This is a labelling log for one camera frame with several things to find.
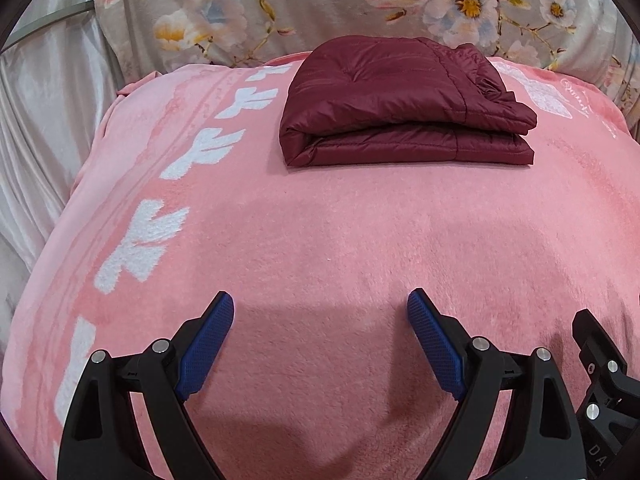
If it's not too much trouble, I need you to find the grey floral bedsheet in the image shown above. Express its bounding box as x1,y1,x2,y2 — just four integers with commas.
92,0,640,143

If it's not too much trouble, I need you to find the white satin cloth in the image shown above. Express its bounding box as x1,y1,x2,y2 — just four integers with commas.
0,0,126,356

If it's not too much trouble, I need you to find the maroon puffer jacket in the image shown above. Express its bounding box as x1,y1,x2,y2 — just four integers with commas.
279,35,539,169

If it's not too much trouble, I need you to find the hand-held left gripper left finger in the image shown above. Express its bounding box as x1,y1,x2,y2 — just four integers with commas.
57,290,237,480

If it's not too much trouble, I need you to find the thin metal rail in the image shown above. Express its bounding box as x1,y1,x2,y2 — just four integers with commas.
0,1,97,57

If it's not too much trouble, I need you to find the pink fleece blanket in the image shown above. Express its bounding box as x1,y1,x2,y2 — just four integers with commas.
0,51,640,480

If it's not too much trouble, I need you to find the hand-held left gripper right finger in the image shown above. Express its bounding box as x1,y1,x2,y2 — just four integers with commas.
406,287,587,480

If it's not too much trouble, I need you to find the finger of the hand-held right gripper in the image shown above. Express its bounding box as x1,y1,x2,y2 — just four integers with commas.
571,308,629,413

